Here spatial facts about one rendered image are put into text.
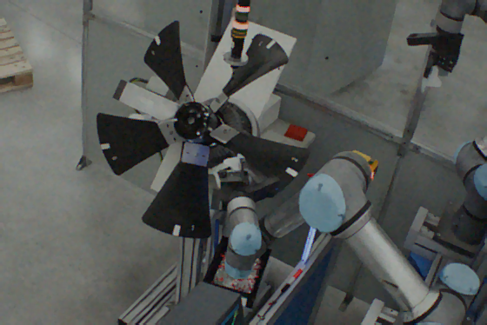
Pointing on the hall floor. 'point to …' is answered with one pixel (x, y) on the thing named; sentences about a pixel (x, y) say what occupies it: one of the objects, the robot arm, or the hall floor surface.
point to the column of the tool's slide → (214, 30)
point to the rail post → (326, 280)
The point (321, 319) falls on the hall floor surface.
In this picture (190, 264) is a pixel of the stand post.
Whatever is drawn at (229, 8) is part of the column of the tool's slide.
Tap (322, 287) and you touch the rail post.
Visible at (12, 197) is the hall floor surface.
